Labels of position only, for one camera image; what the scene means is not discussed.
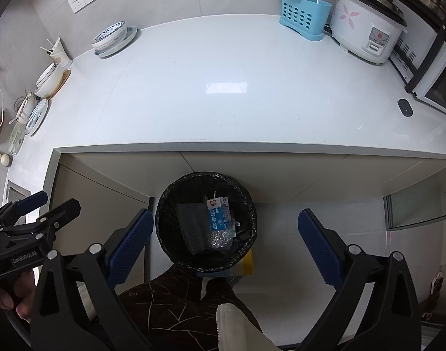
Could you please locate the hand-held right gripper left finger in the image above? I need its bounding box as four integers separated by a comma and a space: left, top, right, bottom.
30, 208, 155, 351

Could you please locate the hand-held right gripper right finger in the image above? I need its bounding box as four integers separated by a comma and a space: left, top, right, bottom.
298, 208, 423, 351

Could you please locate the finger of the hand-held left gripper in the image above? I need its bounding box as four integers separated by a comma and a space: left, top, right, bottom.
0, 190, 49, 224
3, 198, 81, 242

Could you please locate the black trash bin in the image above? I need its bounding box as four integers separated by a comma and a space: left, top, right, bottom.
155, 171, 259, 273

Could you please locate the clear bubble wrap sheet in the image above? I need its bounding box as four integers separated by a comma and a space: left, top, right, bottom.
175, 202, 235, 254

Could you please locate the blue white milk carton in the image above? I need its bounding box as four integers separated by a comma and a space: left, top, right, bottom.
206, 197, 233, 232

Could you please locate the person's left hand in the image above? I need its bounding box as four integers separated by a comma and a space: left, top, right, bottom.
0, 266, 39, 324

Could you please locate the person's patterned trouser leg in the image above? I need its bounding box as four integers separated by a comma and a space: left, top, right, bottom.
115, 264, 269, 351

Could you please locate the blue striped plate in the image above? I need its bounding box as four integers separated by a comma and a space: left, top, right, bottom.
25, 97, 50, 137

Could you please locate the white folded cloth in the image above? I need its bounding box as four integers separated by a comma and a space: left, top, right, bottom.
216, 302, 284, 351

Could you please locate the plain white bowl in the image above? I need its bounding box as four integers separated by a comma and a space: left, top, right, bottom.
33, 62, 68, 99

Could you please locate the round wooden coaster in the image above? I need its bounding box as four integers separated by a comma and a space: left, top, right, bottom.
44, 68, 73, 100

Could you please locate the white cup with sticks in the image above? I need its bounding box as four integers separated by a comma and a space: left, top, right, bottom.
40, 37, 72, 68

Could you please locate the small black oval object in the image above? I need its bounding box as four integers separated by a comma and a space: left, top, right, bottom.
397, 98, 414, 118

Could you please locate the blue patterned white bowl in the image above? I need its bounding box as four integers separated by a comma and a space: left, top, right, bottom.
90, 21, 129, 49

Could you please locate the blue patterned white plate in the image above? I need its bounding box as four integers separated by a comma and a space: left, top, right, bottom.
95, 25, 140, 59

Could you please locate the white microwave oven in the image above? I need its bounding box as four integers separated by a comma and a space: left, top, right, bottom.
389, 0, 446, 118

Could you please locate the white floral rice cooker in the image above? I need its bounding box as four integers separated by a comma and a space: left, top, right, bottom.
328, 0, 408, 65

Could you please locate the blue perforated utensil holder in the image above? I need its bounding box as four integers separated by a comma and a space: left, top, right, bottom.
279, 0, 333, 42

